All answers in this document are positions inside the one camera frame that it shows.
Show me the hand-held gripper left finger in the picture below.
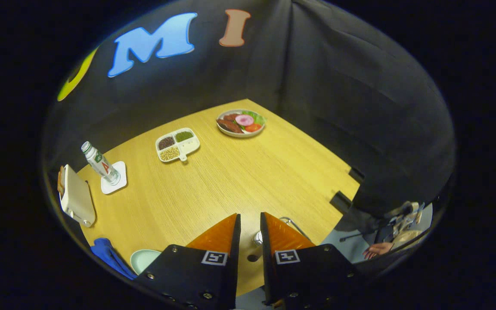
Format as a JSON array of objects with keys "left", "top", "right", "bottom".
[{"left": 134, "top": 213, "right": 242, "bottom": 310}]

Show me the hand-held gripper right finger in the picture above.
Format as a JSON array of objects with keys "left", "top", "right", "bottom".
[{"left": 260, "top": 212, "right": 356, "bottom": 308}]

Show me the pale green plate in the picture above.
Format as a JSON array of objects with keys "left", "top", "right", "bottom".
[{"left": 130, "top": 249, "right": 162, "bottom": 275}]

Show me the thin black rod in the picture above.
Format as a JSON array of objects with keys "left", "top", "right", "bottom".
[{"left": 339, "top": 230, "right": 378, "bottom": 242}]

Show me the blue cloth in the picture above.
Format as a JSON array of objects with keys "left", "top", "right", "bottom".
[{"left": 90, "top": 238, "right": 137, "bottom": 280}]

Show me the white divided bean dish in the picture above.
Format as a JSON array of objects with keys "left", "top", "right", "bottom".
[{"left": 155, "top": 128, "right": 201, "bottom": 163}]

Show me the white plate of food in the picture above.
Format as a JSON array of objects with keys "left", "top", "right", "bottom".
[{"left": 216, "top": 109, "right": 266, "bottom": 138}]

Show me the white square coaster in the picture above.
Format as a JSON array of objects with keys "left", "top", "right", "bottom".
[{"left": 101, "top": 161, "right": 128, "bottom": 195}]

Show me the plaid cloth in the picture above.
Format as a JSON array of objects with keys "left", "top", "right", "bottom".
[{"left": 388, "top": 201, "right": 425, "bottom": 229}]

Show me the white drink bottle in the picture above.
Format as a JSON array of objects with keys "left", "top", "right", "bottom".
[{"left": 81, "top": 141, "right": 121, "bottom": 186}]

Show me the white toaster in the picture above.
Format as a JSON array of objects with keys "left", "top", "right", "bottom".
[{"left": 58, "top": 164, "right": 96, "bottom": 228}]

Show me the black backdrop cloth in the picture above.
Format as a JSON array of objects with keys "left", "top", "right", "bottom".
[{"left": 41, "top": 0, "right": 455, "bottom": 276}]

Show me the metal wire basket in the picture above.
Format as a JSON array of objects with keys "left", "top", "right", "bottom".
[{"left": 253, "top": 217, "right": 311, "bottom": 247}]

